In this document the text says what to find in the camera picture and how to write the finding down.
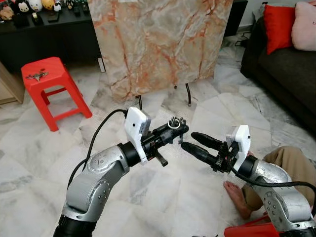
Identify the black sideboard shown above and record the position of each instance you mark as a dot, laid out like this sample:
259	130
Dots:
54	42

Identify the black wallet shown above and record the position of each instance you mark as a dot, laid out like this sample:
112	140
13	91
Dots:
20	20

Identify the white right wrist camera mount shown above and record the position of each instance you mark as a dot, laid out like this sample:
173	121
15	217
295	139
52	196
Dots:
239	145

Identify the white round figure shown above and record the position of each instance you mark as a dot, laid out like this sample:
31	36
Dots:
35	4

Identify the black phone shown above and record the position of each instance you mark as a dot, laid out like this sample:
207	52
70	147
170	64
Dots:
53	16

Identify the black television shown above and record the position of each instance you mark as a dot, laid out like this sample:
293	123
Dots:
236	17

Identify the yellow round figure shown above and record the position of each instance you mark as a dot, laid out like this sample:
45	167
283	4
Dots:
48	4

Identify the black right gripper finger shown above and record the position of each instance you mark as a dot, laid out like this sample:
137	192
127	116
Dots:
200	153
207	141

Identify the bunch of keys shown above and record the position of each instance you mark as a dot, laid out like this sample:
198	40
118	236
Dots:
37	76

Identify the black round mouse figure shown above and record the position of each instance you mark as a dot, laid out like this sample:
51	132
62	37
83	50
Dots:
22	6

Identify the light wooden cabinet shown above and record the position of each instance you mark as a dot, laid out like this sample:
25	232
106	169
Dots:
10	86

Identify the red plastic stool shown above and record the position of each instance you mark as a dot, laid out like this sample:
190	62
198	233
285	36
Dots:
49	69
247	231

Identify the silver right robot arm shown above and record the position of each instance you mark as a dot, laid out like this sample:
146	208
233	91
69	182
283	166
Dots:
281	202

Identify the small white figure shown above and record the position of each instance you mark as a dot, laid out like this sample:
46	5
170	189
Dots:
58	6

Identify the pink cushion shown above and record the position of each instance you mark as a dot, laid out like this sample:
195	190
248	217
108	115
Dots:
305	27

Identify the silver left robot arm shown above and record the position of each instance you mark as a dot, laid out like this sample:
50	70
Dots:
96	182

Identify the red cushion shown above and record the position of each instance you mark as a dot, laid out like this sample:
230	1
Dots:
279	27

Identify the marble pattern board on legs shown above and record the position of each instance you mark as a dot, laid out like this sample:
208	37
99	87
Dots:
158	44

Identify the dark grey sofa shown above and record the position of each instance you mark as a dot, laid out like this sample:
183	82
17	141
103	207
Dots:
286	84

